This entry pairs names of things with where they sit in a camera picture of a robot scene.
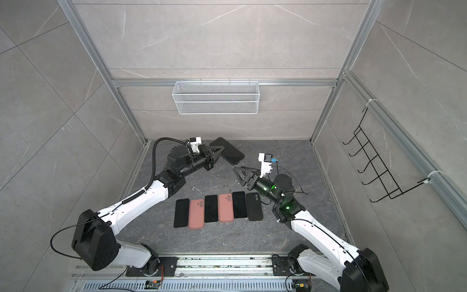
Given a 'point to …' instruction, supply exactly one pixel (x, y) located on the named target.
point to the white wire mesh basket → (216, 97)
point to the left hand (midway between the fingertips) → (225, 144)
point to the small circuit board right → (303, 288)
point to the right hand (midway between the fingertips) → (237, 168)
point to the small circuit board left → (152, 285)
